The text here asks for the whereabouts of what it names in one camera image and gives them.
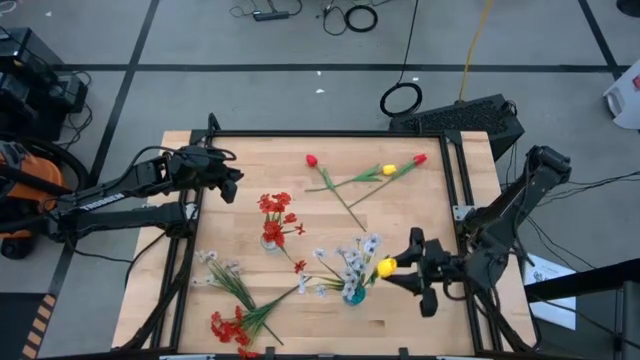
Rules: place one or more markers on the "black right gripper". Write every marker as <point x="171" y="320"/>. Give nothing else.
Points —
<point x="442" y="267"/>

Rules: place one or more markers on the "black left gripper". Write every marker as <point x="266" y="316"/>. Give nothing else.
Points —
<point x="200" y="167"/>

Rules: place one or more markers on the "yellow artificial tulip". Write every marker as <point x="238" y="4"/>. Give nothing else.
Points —
<point x="389" y="169"/>
<point x="386" y="267"/>

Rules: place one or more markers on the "white artificial flower bunch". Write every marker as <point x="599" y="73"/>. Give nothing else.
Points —
<point x="225" y="277"/>
<point x="350" y="260"/>

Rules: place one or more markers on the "red artificial flower bunch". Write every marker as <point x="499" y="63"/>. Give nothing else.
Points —
<point x="272" y="230"/>

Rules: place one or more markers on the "green stems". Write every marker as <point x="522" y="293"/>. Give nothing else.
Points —
<point x="227" y="330"/>

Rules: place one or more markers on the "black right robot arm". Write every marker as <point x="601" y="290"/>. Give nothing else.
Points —
<point x="505" y="220"/>

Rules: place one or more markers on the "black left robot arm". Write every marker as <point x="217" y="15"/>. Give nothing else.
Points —
<point x="100" y="200"/>

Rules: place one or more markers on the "blue diamond-pattern glass vase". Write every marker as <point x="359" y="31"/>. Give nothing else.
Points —
<point x="356" y="297"/>

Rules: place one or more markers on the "clear ribbed glass vase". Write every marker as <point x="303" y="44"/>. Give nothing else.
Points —
<point x="269" y="244"/>

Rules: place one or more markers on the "white paper sheet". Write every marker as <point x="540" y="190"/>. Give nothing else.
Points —
<point x="550" y="290"/>

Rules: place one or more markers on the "orange vacuum cleaner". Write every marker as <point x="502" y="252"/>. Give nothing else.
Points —
<point x="30" y="185"/>
<point x="86" y="180"/>

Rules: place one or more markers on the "black perforated computer case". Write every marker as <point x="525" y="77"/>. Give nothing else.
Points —
<point x="460" y="120"/>

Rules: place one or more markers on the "black power strip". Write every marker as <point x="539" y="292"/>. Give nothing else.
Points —
<point x="271" y="15"/>

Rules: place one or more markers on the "black barrier beam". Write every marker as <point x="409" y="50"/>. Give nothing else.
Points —
<point x="585" y="280"/>

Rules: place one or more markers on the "black equipment stack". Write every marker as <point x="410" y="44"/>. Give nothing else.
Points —
<point x="25" y="75"/>

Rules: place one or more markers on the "white plastic container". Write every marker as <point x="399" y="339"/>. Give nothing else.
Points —
<point x="625" y="100"/>

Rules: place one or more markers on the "black aluminium table frame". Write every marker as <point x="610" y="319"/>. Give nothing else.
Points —
<point x="325" y="134"/>

